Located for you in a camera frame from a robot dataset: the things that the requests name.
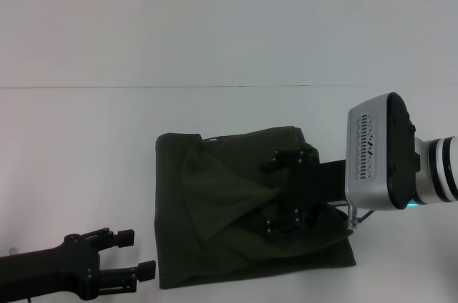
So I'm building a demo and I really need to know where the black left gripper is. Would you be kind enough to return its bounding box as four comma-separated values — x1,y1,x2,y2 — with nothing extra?
0,227,157,301

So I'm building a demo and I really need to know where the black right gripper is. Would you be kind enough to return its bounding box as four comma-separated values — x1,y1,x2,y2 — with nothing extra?
259,148,350,239

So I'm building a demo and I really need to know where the dark green t-shirt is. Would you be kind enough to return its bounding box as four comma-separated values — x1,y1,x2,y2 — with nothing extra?
154,125,357,290

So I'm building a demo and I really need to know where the silver right cable plug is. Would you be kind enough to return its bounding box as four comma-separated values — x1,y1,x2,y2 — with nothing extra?
346,202,359,235

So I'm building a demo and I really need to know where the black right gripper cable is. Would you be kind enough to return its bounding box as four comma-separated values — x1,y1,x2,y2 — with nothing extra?
352,208,376,226

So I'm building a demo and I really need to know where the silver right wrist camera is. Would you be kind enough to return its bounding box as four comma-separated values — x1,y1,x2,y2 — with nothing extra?
345,92,424,210

